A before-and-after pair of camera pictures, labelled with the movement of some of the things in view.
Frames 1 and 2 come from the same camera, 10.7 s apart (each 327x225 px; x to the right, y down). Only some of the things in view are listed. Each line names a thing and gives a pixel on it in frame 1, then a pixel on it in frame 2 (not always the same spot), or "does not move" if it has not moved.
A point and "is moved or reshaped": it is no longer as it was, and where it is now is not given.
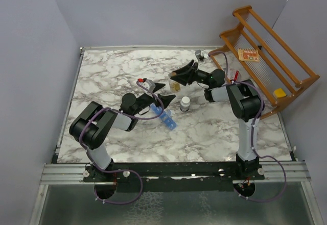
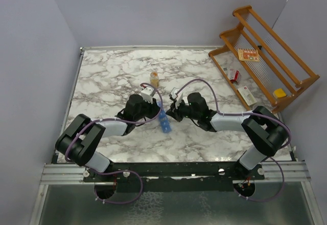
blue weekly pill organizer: (166, 116) is moved or reshaped
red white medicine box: (233, 74) does not move
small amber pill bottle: (174, 86) -> (154, 79)
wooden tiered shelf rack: (255, 53) does not move
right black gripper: (186, 78) -> (174, 112)
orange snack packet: (250, 55) does not move
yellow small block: (279, 93) does not move
